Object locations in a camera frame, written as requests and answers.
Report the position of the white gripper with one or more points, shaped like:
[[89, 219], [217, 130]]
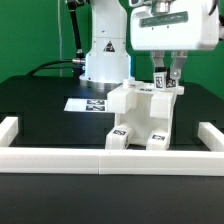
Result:
[[173, 25]]

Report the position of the white chair back frame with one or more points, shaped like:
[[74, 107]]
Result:
[[145, 97]]

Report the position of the white U-shaped fence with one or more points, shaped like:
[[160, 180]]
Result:
[[102, 162]]

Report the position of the white chair seat part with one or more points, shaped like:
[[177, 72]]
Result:
[[143, 125]]

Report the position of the white marker base plate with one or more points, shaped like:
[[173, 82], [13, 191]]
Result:
[[85, 105]]

